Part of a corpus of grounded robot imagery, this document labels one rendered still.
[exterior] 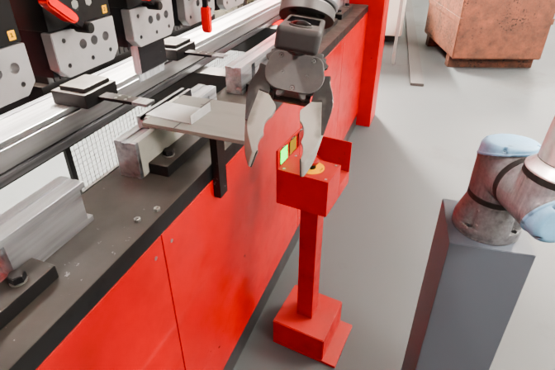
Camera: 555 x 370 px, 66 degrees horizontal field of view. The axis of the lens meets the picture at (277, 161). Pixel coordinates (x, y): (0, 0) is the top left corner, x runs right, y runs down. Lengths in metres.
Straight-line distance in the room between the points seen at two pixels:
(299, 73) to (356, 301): 1.50
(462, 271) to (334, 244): 1.13
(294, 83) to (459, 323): 0.88
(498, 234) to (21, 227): 0.95
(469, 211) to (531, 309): 1.12
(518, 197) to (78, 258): 0.83
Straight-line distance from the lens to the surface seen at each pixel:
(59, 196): 0.89
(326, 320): 1.69
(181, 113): 1.06
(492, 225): 1.07
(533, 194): 0.91
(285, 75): 0.52
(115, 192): 1.04
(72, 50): 0.83
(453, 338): 1.29
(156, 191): 1.01
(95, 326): 0.87
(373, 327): 1.85
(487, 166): 1.01
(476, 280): 1.14
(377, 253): 2.16
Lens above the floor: 1.43
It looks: 31 degrees down
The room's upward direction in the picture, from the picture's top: straight up
